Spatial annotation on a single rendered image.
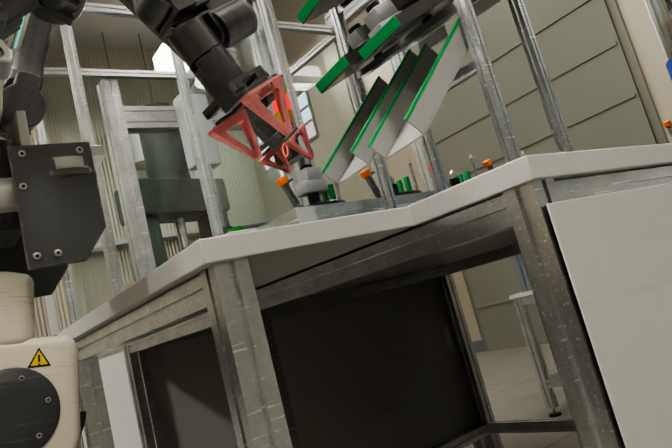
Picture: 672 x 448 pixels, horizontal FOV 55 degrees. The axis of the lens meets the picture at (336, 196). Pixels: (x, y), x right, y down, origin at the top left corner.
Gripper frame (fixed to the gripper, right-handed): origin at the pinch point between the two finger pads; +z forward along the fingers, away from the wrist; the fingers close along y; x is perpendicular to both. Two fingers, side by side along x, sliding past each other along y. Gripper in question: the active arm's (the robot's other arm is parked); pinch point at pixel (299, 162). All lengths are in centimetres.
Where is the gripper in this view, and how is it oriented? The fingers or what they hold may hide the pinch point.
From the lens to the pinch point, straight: 151.8
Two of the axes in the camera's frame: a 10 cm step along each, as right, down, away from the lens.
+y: -5.7, 3.1, 7.6
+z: 6.7, 7.1, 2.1
